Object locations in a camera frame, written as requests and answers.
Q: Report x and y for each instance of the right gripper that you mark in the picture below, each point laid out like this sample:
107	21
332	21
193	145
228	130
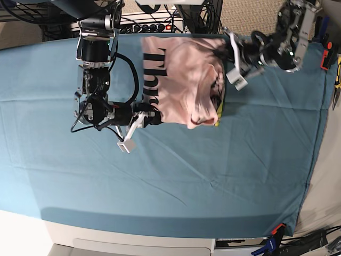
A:
124	114

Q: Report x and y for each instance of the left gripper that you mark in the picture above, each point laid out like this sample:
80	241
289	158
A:
245	54

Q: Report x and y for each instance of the pink T-shirt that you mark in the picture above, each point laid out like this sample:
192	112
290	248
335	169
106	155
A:
184	79

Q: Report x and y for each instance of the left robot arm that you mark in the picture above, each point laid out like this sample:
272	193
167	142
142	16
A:
285	48

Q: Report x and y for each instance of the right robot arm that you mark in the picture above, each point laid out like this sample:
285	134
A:
97	49

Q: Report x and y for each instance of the white power strip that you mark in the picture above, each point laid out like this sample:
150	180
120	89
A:
165	27

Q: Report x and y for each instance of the blue clamp top right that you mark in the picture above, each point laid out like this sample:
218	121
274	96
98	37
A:
320	32

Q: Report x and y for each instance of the orange black clamp right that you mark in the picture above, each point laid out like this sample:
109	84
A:
328	56

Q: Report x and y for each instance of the teal table cloth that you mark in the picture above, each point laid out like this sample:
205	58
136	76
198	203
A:
240	179

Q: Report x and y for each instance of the blue black clamp bottom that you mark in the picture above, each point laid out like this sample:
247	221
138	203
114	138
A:
273	242

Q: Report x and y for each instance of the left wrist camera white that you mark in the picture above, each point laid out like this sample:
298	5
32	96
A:
235	78

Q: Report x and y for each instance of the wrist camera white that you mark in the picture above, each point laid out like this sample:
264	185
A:
127	146
235	78

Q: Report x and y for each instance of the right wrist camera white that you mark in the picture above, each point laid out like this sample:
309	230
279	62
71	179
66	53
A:
127	146

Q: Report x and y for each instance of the yellow handled pliers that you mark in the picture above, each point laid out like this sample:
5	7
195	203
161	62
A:
337	84

